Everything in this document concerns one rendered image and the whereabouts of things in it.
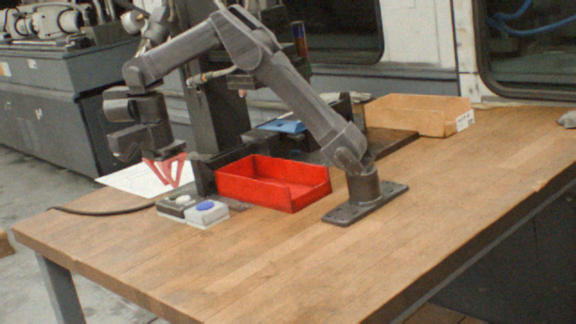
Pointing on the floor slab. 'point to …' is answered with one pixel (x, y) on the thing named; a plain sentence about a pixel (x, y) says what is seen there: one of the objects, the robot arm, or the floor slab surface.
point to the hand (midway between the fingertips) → (171, 182)
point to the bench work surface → (319, 236)
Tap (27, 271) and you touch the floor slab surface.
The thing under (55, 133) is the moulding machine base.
